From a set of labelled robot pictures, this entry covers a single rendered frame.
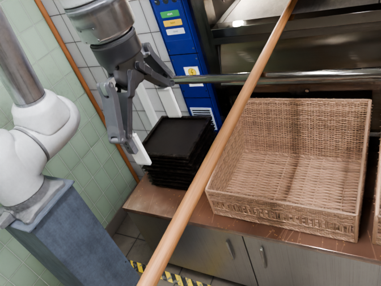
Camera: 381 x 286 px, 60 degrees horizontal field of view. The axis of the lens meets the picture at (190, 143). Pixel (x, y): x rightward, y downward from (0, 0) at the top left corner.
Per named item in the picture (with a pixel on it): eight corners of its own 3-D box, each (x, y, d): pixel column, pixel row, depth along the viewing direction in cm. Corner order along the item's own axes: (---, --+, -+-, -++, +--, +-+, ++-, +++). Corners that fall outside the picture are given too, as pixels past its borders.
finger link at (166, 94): (156, 89, 64) (157, 87, 64) (168, 117, 68) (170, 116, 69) (169, 88, 62) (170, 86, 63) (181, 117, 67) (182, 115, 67)
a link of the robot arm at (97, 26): (50, 15, 46) (72, 53, 50) (98, 3, 42) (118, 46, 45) (88, -9, 52) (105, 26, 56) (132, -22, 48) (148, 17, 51)
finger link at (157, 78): (119, 70, 55) (121, 62, 56) (157, 88, 65) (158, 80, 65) (138, 68, 54) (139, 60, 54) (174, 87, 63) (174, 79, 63)
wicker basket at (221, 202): (246, 140, 170) (236, 96, 153) (371, 150, 142) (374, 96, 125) (211, 215, 140) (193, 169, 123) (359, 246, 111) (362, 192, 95)
